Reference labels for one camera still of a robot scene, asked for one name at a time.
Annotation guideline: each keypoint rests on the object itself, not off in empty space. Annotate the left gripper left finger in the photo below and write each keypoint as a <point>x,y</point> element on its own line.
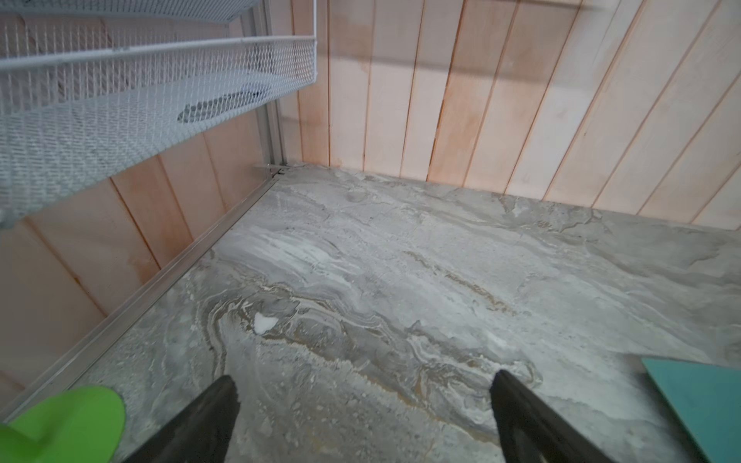
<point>202,432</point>

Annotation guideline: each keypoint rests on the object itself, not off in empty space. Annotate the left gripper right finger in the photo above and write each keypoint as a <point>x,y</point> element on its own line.
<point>531,431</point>

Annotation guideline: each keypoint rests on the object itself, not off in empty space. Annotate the green file folder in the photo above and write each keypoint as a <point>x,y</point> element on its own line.
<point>706,400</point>

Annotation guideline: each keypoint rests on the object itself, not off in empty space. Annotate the green plastic goblet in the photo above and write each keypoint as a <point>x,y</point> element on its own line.
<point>80,425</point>

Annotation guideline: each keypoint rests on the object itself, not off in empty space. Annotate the white wire mesh shelf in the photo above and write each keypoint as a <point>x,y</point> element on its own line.
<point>92,88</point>

